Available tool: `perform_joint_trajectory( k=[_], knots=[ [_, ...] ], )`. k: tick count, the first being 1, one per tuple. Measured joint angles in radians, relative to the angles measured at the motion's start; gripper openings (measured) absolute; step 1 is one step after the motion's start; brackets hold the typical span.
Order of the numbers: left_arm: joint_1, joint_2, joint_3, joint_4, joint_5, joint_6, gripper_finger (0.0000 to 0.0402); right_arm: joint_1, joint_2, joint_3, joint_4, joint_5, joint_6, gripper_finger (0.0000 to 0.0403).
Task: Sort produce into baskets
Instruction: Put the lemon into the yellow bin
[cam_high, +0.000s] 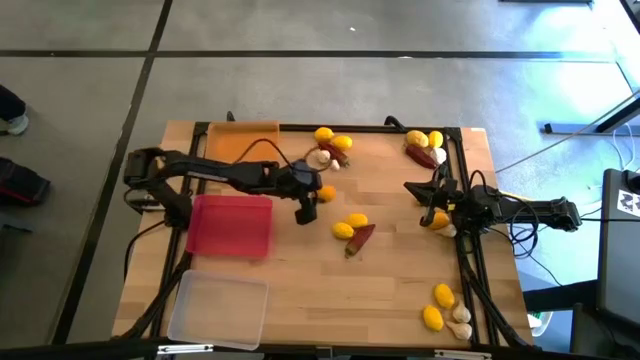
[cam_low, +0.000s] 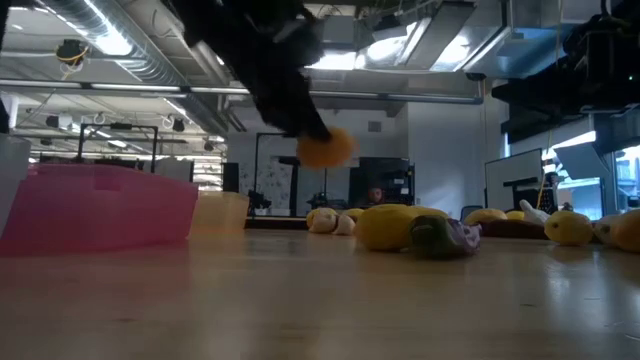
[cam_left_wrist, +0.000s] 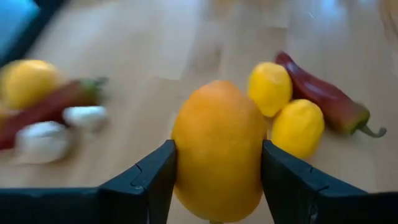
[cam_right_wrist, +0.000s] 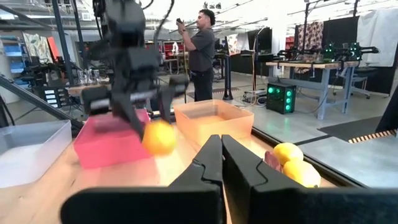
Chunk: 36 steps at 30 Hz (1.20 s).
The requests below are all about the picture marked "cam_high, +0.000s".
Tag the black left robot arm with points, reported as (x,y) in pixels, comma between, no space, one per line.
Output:
(220,172)

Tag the orange plastic basket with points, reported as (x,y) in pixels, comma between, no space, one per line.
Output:
(235,142)

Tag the black and red bag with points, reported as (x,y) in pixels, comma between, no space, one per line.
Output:
(20,185)

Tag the pale yellow lemon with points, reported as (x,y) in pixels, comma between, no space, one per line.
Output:
(417,138)

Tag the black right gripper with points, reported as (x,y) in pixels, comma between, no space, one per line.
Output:
(455,200)

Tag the pink plastic basket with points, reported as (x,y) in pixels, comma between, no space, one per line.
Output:
(230,227)

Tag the black metal table frame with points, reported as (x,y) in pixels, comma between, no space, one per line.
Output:
(350,128)

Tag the person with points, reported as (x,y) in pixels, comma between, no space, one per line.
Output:
(10,107)

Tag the black frame clamp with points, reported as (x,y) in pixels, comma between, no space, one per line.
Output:
(395,121)
(230,116)

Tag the orange object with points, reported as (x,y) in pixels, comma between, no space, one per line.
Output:
(433,318)

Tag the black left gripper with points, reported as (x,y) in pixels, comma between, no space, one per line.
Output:
(290,182)

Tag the black white marker sticker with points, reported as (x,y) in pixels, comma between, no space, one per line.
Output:
(629,202)

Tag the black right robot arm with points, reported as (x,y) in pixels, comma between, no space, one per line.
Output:
(540,212)

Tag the clear plastic basket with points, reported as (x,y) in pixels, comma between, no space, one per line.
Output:
(217,310)

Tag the grey equipment cart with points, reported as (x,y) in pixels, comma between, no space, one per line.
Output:
(620,250)

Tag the black metal bar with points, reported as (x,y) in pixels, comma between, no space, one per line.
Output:
(75,351)

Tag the white green cup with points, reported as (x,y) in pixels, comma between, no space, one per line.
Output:
(541,322)

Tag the black floor stand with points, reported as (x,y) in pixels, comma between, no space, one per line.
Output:
(575,129)

